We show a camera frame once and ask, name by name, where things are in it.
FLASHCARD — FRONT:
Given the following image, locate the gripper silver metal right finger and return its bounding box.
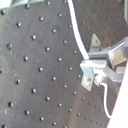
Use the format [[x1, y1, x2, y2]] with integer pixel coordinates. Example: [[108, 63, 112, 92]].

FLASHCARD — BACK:
[[88, 33, 128, 69]]

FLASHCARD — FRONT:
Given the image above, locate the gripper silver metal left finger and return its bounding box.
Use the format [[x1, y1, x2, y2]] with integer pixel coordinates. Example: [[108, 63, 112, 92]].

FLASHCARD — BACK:
[[80, 60, 125, 91]]

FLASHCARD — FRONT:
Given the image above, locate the white cable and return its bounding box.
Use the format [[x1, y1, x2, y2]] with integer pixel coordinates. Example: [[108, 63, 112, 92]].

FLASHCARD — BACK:
[[67, 0, 112, 119]]

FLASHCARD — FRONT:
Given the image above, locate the white robot housing edge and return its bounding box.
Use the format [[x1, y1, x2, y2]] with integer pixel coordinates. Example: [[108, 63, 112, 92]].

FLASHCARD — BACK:
[[107, 62, 128, 128]]

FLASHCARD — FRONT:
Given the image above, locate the black perforated breadboard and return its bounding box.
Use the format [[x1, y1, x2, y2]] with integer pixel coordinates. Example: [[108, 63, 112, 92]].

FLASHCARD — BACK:
[[0, 0, 128, 128]]

